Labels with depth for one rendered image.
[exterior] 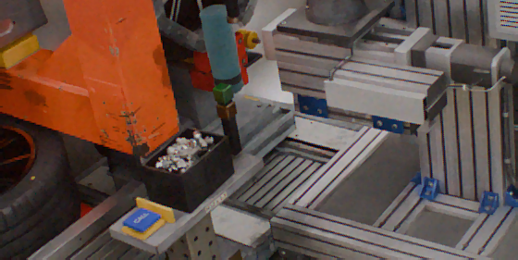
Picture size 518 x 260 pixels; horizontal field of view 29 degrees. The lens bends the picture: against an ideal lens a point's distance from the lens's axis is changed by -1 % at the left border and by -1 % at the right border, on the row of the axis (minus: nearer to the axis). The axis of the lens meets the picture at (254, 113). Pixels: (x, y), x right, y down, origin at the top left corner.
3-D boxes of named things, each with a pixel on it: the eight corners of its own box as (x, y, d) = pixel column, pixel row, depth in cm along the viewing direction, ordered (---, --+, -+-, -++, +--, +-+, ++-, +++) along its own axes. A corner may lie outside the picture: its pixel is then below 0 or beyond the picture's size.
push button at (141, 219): (142, 214, 257) (141, 206, 255) (162, 221, 252) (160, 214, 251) (123, 229, 252) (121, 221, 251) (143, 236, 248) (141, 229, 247)
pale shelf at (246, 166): (217, 153, 284) (215, 143, 282) (265, 167, 273) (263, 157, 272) (110, 237, 256) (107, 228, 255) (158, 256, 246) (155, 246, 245)
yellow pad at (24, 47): (13, 42, 308) (8, 27, 306) (42, 49, 300) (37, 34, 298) (-22, 62, 300) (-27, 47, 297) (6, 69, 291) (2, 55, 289)
